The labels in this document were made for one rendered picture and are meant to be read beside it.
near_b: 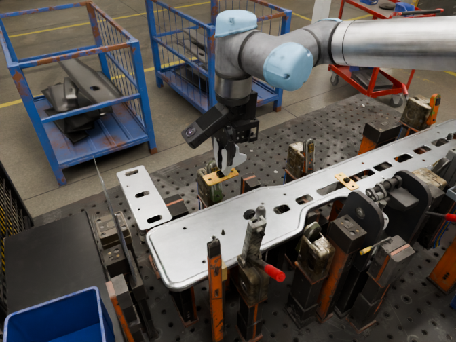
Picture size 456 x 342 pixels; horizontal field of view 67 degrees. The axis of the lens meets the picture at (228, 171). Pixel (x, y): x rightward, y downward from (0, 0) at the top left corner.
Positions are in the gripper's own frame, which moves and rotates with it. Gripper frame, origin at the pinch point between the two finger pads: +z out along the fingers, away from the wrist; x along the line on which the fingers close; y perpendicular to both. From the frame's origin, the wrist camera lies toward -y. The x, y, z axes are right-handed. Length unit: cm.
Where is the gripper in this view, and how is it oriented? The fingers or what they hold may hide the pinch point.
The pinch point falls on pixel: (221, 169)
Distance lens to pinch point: 82.8
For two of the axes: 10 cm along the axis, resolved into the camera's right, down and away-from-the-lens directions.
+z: -0.4, 7.7, 6.4
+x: -4.7, -5.7, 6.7
